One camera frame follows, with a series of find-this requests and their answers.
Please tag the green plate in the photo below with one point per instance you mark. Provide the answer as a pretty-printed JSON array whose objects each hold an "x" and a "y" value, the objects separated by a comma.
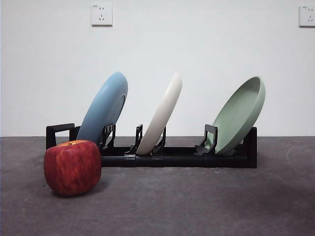
[{"x": 236, "y": 118}]

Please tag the white plate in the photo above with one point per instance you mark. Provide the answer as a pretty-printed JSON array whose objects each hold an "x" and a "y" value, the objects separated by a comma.
[{"x": 162, "y": 113}]

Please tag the black plate rack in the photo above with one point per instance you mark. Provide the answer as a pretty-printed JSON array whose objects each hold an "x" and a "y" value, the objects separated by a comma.
[{"x": 172, "y": 162}]

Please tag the blue plate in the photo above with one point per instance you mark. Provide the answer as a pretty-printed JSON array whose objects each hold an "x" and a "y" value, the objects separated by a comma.
[{"x": 103, "y": 103}]

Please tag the red apple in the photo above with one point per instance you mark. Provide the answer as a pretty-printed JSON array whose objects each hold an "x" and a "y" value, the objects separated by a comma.
[{"x": 72, "y": 168}]

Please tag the white wall socket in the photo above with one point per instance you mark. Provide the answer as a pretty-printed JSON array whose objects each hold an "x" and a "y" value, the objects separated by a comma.
[
  {"x": 102, "y": 14},
  {"x": 307, "y": 16}
]

